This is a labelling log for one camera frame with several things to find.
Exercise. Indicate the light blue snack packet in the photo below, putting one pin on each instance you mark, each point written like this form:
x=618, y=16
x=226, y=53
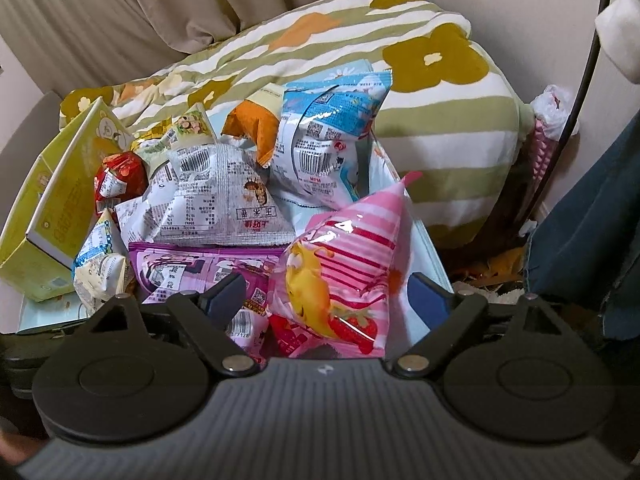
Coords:
x=325, y=130

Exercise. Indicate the pale green snack packet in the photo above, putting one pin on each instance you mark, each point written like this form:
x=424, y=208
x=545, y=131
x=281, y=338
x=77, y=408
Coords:
x=192, y=127

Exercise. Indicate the purple snack packet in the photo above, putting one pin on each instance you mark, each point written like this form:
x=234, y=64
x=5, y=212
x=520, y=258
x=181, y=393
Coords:
x=185, y=270

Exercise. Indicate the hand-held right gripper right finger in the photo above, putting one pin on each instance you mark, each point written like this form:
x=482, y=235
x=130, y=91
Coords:
x=425, y=295

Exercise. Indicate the blue denim cloth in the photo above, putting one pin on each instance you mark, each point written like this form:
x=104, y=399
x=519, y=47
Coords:
x=590, y=240

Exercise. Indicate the beige curtain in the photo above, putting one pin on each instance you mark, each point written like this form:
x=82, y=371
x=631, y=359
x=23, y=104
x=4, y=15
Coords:
x=125, y=5

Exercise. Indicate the pink knitted item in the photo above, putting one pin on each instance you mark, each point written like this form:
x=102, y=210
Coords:
x=542, y=150

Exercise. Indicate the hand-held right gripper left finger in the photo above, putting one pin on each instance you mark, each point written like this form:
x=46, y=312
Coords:
x=227, y=292

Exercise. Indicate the red snack packet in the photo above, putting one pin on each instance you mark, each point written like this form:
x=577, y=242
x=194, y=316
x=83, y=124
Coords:
x=122, y=175

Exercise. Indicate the gold snack packet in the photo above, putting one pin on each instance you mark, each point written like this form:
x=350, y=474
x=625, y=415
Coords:
x=147, y=139

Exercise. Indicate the grey upholstered furniture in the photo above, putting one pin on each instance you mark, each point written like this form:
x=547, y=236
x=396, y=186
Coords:
x=25, y=145

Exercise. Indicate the white plastic bag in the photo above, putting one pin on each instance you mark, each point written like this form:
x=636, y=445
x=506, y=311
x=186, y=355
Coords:
x=552, y=105

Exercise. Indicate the orange snack packet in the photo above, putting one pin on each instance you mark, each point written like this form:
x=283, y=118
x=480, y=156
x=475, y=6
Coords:
x=250, y=120

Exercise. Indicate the white cloth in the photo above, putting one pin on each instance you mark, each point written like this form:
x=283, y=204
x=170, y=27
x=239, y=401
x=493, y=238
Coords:
x=622, y=30

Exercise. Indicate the white checkered snack packet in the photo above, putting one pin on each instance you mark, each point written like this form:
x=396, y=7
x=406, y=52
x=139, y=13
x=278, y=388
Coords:
x=97, y=240

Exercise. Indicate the pink striped snack packet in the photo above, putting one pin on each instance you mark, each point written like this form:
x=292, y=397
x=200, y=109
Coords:
x=350, y=260

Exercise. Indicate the white yellow snack packet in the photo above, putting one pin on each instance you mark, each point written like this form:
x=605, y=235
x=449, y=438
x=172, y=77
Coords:
x=102, y=280

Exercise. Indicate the striped floral blanket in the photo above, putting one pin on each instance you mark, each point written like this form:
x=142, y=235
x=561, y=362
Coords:
x=440, y=110

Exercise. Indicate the white barcode snack packet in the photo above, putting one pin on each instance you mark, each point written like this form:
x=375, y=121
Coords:
x=215, y=200

